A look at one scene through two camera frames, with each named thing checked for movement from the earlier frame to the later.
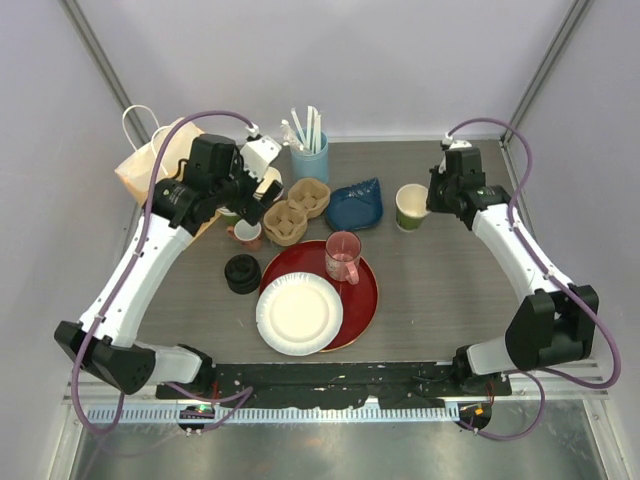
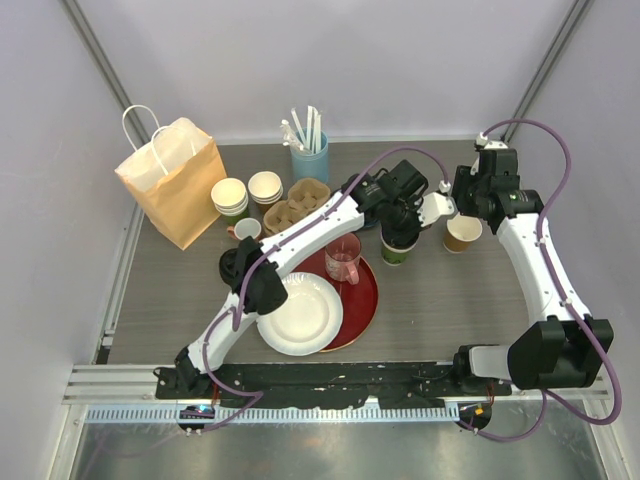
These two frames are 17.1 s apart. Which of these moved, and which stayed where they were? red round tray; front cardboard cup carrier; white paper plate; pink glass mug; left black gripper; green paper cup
Moved: green paper cup; left black gripper
Stayed: pink glass mug; front cardboard cup carrier; white paper plate; red round tray
